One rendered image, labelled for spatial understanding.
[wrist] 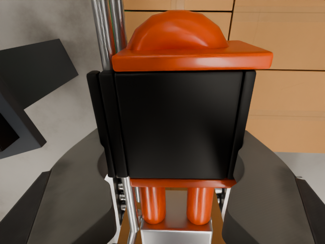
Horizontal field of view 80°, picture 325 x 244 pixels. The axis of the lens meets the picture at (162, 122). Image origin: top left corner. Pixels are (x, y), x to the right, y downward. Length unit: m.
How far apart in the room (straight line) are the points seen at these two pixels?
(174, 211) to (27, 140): 0.76
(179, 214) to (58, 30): 1.43
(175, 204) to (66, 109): 1.53
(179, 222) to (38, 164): 2.01
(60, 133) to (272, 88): 1.55
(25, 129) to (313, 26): 1.10
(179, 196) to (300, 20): 0.81
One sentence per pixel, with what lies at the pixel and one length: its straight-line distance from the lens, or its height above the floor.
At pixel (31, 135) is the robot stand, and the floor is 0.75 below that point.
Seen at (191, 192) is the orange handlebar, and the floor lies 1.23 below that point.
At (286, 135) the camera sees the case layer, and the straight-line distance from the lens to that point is 1.08.
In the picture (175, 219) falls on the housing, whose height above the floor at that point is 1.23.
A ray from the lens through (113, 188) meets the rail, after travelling 1.14.
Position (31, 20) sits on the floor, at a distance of 1.60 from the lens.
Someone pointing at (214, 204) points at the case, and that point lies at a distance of 0.95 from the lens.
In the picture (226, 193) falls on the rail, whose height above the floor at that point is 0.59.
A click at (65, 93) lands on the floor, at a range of 1.63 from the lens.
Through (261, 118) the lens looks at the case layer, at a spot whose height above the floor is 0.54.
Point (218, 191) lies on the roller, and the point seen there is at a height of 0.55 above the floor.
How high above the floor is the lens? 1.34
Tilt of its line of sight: 61 degrees down
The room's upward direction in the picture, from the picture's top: 175 degrees counter-clockwise
